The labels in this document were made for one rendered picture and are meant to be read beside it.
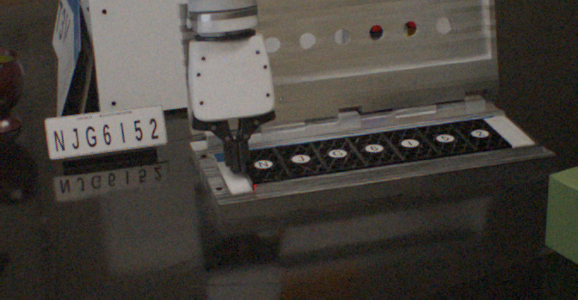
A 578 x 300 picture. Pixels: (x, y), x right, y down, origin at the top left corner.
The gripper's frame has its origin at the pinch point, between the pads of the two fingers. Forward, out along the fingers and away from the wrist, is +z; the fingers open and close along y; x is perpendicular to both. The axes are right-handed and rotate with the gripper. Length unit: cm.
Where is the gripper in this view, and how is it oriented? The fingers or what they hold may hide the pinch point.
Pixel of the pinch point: (236, 156)
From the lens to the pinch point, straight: 142.4
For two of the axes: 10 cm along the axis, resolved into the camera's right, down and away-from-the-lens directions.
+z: 0.8, 9.8, 2.0
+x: -2.3, -1.7, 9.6
